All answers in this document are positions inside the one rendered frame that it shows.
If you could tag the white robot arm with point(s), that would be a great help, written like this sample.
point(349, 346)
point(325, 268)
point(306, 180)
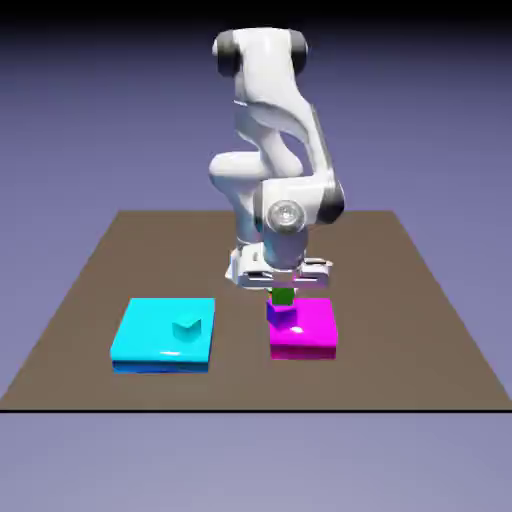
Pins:
point(276, 120)

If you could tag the small green cube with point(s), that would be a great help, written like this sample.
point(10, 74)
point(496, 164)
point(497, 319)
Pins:
point(282, 296)

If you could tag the small purple cube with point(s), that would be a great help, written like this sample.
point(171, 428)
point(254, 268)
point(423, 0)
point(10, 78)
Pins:
point(280, 314)

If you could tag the large magenta box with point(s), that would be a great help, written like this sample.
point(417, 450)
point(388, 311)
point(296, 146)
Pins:
point(308, 332)

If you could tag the small cyan cube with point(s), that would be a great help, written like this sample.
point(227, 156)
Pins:
point(187, 328)

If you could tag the large cyan box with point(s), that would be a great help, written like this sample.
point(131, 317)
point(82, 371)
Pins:
point(156, 336)

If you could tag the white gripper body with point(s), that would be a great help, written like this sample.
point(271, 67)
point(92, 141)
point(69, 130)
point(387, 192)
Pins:
point(312, 280)

